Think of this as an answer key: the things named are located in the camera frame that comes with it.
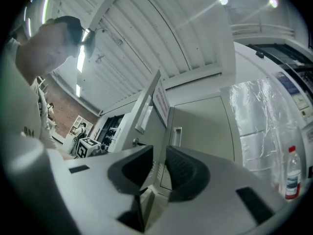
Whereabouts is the tall white appliance with labels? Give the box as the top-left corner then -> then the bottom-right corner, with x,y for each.
233,40 -> 313,156

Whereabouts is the clear bottle red cap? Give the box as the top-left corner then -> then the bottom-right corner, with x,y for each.
284,145 -> 303,201

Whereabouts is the white notice with red text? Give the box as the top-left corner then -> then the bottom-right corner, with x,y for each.
152,81 -> 171,128

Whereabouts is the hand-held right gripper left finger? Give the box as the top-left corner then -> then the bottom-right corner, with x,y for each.
9,137 -> 154,235

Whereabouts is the person's head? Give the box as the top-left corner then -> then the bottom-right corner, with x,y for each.
15,15 -> 85,83

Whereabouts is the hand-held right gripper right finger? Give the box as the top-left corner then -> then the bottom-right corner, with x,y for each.
146,145 -> 291,235

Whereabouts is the white metal locker cabinet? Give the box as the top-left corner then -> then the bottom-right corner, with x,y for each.
97,69 -> 237,232

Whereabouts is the grey metal locker door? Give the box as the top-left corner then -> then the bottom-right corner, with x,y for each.
121,69 -> 172,232

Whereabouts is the black head-mounted camera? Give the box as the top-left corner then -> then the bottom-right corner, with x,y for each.
79,27 -> 96,59

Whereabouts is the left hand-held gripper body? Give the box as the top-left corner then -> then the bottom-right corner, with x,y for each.
76,137 -> 109,159

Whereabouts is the black metal window frame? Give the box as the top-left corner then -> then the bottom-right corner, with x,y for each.
94,114 -> 128,154

